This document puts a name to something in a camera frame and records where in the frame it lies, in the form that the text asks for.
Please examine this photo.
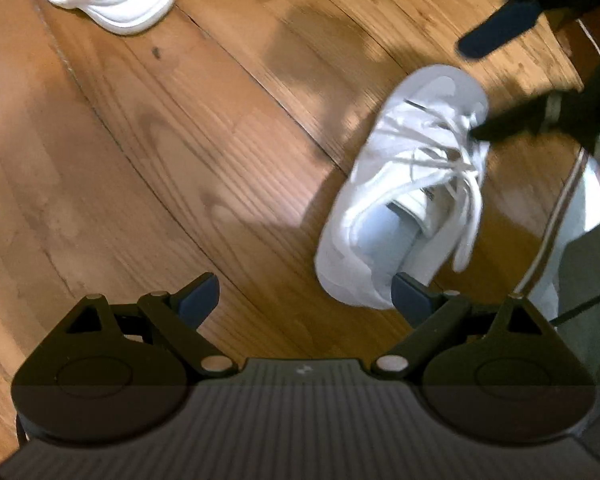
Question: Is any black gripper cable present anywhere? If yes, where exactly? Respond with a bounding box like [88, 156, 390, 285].
[549, 284, 600, 328]

